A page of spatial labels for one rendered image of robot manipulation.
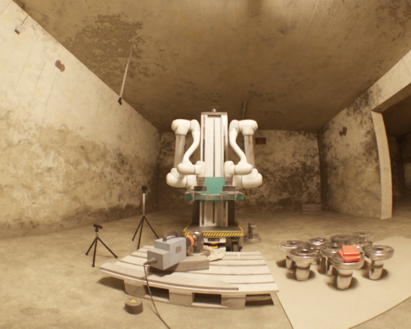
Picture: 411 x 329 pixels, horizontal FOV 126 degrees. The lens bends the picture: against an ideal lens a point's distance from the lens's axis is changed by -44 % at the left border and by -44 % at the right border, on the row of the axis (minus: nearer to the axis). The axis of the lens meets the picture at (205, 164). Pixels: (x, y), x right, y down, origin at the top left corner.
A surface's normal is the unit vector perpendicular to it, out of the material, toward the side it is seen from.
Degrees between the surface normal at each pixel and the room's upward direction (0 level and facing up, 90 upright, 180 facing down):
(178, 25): 180
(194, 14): 180
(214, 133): 90
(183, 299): 90
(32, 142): 90
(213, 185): 90
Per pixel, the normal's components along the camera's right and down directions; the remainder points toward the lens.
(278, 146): -0.13, -0.15
